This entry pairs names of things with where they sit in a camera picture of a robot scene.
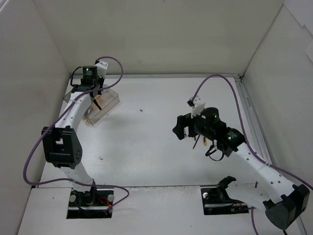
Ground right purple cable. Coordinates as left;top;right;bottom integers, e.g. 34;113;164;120
193;74;313;235

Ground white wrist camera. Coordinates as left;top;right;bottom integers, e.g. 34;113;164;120
187;96;205;118
95;60;109;78

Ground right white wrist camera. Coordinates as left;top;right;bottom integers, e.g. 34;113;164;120
187;96;205;118

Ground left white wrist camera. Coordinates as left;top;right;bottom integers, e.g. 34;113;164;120
95;60;109;78

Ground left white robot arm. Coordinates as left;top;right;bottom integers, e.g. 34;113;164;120
43;66;104;206

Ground purple cable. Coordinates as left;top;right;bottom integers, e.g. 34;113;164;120
193;74;313;235
23;56;130;211

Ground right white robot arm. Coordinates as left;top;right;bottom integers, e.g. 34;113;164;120
173;107;310;231

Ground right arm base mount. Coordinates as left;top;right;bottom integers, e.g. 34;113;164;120
201;188;250;215

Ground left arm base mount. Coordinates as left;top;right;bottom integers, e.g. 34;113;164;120
67;189;114;219

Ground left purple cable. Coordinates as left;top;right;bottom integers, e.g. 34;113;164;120
23;56;130;211

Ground clear plastic organizer box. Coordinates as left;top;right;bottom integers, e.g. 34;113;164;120
55;89;120;130

